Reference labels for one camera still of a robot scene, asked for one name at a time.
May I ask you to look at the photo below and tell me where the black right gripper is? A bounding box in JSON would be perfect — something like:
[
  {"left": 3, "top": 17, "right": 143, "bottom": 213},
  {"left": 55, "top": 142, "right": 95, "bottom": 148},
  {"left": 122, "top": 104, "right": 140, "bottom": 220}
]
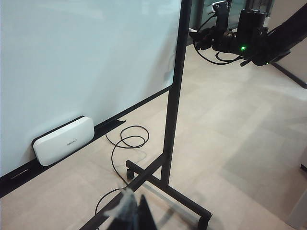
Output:
[{"left": 190, "top": 27, "right": 242, "bottom": 53}]

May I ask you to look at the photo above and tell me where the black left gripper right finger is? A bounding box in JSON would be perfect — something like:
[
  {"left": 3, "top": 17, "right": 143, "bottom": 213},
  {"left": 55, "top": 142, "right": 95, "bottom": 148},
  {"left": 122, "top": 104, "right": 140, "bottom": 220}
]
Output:
[{"left": 138, "top": 194, "right": 158, "bottom": 230}]

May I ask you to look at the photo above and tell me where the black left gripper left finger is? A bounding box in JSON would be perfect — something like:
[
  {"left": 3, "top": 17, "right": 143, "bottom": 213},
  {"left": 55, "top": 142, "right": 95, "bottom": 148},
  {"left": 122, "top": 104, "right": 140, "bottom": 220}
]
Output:
[{"left": 104, "top": 187, "right": 140, "bottom": 230}]

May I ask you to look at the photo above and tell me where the black metal whiteboard stand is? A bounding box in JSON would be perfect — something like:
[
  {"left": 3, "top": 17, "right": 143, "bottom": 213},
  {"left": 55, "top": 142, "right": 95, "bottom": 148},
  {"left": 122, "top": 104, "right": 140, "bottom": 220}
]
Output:
[{"left": 79, "top": 0, "right": 213, "bottom": 230}]

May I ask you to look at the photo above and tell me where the white whiteboard eraser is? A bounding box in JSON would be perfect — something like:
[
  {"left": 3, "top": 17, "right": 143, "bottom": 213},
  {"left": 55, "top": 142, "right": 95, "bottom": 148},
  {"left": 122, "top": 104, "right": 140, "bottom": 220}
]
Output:
[{"left": 32, "top": 115, "right": 95, "bottom": 167}]

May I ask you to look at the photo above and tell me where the black metal floor base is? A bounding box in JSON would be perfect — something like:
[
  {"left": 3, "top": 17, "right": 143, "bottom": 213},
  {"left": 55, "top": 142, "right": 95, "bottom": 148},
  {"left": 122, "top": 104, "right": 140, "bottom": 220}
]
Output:
[{"left": 271, "top": 61, "right": 307, "bottom": 89}]

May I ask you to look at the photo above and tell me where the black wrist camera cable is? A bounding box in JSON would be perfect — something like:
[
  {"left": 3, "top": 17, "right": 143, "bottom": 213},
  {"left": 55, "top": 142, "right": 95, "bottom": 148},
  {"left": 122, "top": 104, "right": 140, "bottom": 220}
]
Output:
[{"left": 193, "top": 9, "right": 244, "bottom": 66}]

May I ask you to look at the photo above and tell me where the black floor cable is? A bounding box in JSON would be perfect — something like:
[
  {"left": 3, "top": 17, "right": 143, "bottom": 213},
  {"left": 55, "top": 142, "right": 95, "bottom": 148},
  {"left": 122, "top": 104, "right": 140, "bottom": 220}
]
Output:
[{"left": 95, "top": 126, "right": 150, "bottom": 218}]

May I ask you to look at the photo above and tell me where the white board with black frame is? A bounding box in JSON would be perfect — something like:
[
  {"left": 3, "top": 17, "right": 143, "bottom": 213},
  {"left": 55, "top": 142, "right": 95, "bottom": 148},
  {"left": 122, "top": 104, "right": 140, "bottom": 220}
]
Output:
[{"left": 0, "top": 0, "right": 183, "bottom": 199}]

